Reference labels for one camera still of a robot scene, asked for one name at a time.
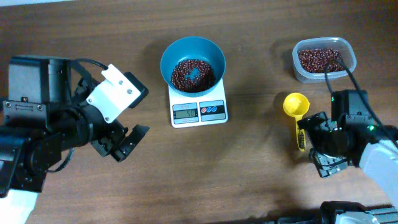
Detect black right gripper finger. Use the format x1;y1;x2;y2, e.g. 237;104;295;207
309;148;348;178
297;111;333;131

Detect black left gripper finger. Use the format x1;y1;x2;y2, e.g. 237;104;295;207
111;124;150;162
73;78;96;106

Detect yellow plastic measuring scoop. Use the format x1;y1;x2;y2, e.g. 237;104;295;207
282;93;310;152

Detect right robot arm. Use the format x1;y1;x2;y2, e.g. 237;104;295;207
297;90;397;223

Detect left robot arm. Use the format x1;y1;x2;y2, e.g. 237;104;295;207
1;55;149;223

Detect white digital kitchen scale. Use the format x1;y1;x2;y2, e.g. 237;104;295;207
169;79;229;128

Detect red beans in bowl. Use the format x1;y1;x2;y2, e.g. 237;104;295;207
171;59;216;93

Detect teal plastic bowl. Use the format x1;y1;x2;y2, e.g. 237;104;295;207
160;36;226;97

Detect red adzuki beans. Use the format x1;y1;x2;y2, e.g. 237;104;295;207
298;48;344;73

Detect clear plastic food container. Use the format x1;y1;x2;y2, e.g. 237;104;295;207
292;37;357;83

